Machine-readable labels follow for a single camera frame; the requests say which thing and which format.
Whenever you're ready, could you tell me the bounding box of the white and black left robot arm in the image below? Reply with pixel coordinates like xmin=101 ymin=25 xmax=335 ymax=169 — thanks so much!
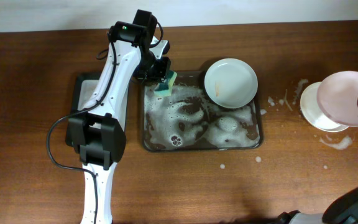
xmin=67 ymin=19 xmax=176 ymax=223

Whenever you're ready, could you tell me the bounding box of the green and yellow sponge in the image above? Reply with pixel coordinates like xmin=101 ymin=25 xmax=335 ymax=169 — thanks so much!
xmin=154 ymin=70 xmax=177 ymax=97

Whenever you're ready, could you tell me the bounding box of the large black soapy tray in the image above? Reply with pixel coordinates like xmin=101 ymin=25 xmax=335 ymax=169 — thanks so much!
xmin=141 ymin=71 xmax=264 ymax=152

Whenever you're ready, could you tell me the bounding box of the pale pink plate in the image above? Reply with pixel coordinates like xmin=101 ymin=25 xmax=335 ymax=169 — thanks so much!
xmin=317 ymin=71 xmax=358 ymax=127

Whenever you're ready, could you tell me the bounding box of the cream white plate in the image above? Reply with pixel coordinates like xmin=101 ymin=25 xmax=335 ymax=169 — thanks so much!
xmin=300 ymin=82 xmax=348 ymax=133

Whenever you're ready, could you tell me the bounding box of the small black soapy tray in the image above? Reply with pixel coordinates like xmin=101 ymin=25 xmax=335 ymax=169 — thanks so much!
xmin=65 ymin=73 xmax=131 ymax=149

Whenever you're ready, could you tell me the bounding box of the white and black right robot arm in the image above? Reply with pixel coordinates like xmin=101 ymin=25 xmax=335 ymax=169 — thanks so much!
xmin=273 ymin=187 xmax=358 ymax=224

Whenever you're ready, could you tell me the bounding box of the pale grey plate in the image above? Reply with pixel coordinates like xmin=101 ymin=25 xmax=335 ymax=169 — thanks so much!
xmin=204 ymin=58 xmax=259 ymax=109

